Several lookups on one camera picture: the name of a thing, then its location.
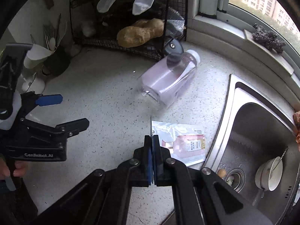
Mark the person's left hand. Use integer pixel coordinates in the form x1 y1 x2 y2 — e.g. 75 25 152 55
0 156 29 181

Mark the white ceramic condiment jar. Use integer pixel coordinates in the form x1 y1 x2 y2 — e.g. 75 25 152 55
21 73 45 94

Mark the dark utensil holder cup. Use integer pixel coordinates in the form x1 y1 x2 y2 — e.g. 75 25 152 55
41 46 71 77

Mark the pink label sachet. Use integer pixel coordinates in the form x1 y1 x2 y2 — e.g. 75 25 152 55
151 121 206 166

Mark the stainless steel sink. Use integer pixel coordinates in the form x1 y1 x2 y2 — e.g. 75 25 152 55
204 74 299 224

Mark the white bowl in sink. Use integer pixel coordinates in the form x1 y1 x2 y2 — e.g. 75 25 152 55
255 156 283 191

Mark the garlic bulb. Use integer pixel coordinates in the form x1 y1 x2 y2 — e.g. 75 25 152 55
81 20 96 37

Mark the clear purple plastic bottle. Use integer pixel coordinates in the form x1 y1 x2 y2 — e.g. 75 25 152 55
140 49 201 108

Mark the ginger root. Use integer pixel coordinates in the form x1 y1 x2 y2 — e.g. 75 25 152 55
116 18 164 48

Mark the orange dish rag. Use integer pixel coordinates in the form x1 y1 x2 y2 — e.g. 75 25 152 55
293 111 300 151

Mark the steel wool scourer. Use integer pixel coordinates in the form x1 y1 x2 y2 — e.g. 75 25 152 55
252 23 286 54

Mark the black wire rack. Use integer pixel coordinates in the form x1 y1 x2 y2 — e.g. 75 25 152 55
69 0 188 60

